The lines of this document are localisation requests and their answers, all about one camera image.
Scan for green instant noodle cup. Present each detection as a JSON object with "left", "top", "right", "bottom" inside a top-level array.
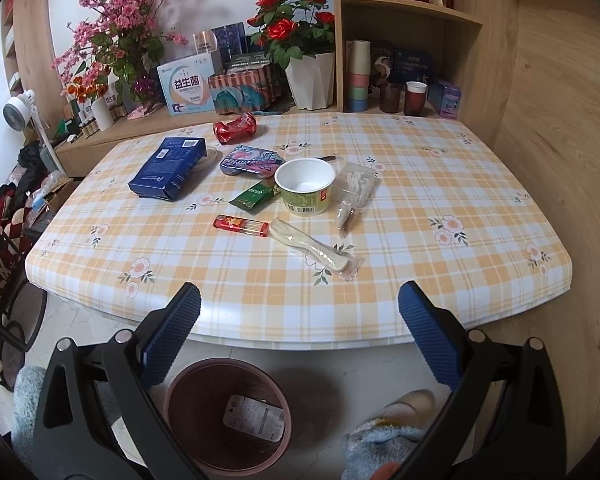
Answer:
[{"left": 272, "top": 158, "right": 337, "bottom": 217}]

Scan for brown plastic waste bin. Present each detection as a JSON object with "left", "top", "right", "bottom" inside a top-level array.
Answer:
[{"left": 162, "top": 358, "right": 293, "bottom": 473}]

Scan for person's leg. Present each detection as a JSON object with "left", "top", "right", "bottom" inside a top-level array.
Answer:
[
  {"left": 12, "top": 365, "right": 48, "bottom": 468},
  {"left": 342, "top": 420, "right": 431, "bottom": 480}
]

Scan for blue starry box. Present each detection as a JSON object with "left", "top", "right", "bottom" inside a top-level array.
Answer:
[{"left": 212, "top": 22, "right": 246, "bottom": 68}]

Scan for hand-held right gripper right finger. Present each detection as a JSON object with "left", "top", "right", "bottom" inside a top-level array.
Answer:
[{"left": 396, "top": 280, "right": 567, "bottom": 480}]

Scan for stack of pastel cups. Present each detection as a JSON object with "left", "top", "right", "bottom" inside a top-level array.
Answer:
[{"left": 346, "top": 39, "right": 373, "bottom": 113}]

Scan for wooden shelf unit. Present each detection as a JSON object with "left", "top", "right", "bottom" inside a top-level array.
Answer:
[{"left": 330, "top": 0, "right": 486, "bottom": 117}]

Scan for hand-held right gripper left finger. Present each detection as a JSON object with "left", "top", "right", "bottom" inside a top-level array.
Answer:
[{"left": 32, "top": 281, "right": 216, "bottom": 480}]

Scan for white vase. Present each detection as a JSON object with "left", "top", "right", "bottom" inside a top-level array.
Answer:
[{"left": 91, "top": 96, "right": 115, "bottom": 132}]

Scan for pink artificial blossom bouquet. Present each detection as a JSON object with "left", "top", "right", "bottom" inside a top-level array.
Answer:
[{"left": 50, "top": 0, "right": 193, "bottom": 106}]

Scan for beige slipper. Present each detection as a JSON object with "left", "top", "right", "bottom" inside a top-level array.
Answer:
[{"left": 375, "top": 389, "right": 437, "bottom": 428}]

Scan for orange artificial flowers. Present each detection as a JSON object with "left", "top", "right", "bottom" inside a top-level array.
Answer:
[{"left": 64, "top": 76, "right": 108, "bottom": 106}]

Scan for clear plastic wrapper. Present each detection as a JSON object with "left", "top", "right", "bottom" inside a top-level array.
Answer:
[{"left": 196, "top": 147, "right": 224, "bottom": 171}]

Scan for pile of clothes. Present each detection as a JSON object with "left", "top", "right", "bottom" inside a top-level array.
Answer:
[{"left": 0, "top": 145, "right": 78, "bottom": 271}]

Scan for red rose plant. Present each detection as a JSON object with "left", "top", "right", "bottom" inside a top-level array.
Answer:
[{"left": 246, "top": 0, "right": 337, "bottom": 71}]

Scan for dark blue cardboard box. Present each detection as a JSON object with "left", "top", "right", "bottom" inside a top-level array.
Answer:
[{"left": 127, "top": 136, "right": 207, "bottom": 202}]

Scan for brown glass tumbler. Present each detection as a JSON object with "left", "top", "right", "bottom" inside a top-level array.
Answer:
[{"left": 378, "top": 81, "right": 403, "bottom": 114}]

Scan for purple artificial flowers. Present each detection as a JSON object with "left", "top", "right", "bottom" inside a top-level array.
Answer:
[{"left": 130, "top": 75, "right": 158, "bottom": 103}]

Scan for red cup with white rim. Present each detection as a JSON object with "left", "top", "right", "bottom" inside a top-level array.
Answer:
[{"left": 404, "top": 87, "right": 427, "bottom": 117}]

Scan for black metal chair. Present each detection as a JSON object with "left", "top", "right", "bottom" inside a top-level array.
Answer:
[{"left": 0, "top": 230, "right": 48, "bottom": 361}]

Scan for shrink-wrapped pack of cans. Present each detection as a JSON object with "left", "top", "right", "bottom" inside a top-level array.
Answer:
[{"left": 207, "top": 64, "right": 288, "bottom": 115}]

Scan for crushed red drink can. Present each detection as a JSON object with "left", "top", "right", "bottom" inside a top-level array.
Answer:
[{"left": 212, "top": 112, "right": 258, "bottom": 146}]

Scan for clear wrapped white spoon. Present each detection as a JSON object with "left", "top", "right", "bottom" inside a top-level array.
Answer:
[{"left": 268, "top": 217, "right": 363, "bottom": 282}]

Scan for red lighter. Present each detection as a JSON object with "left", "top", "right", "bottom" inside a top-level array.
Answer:
[{"left": 214, "top": 214, "right": 269, "bottom": 237}]

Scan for round dark blue card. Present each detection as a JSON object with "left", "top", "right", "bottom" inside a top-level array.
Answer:
[{"left": 370, "top": 40, "right": 396, "bottom": 86}]

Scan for black flat box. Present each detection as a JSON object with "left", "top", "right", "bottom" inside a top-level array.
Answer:
[{"left": 225, "top": 52, "right": 272, "bottom": 72}]

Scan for white and blue carton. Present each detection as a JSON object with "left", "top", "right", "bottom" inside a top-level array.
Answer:
[{"left": 156, "top": 51, "right": 223, "bottom": 117}]

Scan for person's left leg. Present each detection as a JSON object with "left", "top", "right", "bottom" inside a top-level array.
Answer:
[{"left": 12, "top": 365, "right": 48, "bottom": 468}]

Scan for purple cardboard box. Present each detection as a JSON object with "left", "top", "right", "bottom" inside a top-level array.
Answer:
[{"left": 426, "top": 78, "right": 463, "bottom": 121}]

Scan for row of small bottles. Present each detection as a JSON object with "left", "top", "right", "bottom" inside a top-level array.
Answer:
[{"left": 55, "top": 105, "right": 127, "bottom": 142}]

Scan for white desk fan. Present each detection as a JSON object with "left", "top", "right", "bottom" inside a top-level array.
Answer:
[{"left": 2, "top": 89, "right": 63, "bottom": 176}]

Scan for person's right leg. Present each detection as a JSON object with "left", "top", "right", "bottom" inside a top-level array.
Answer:
[{"left": 342, "top": 420, "right": 431, "bottom": 480}]

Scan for clear box of floss picks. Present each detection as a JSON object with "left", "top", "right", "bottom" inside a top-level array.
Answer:
[{"left": 334, "top": 162, "right": 382, "bottom": 207}]

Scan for green and gold tea packet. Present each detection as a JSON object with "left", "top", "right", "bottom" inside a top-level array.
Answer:
[{"left": 229, "top": 182, "right": 276, "bottom": 210}]

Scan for white printed packet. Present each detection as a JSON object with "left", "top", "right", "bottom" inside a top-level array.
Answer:
[{"left": 222, "top": 394, "right": 286, "bottom": 443}]

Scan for dark blue sign card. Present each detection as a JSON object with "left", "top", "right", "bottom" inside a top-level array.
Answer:
[{"left": 392, "top": 49, "right": 433, "bottom": 86}]

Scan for purple snack packet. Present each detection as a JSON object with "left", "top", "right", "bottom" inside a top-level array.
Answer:
[{"left": 219, "top": 144, "right": 286, "bottom": 180}]

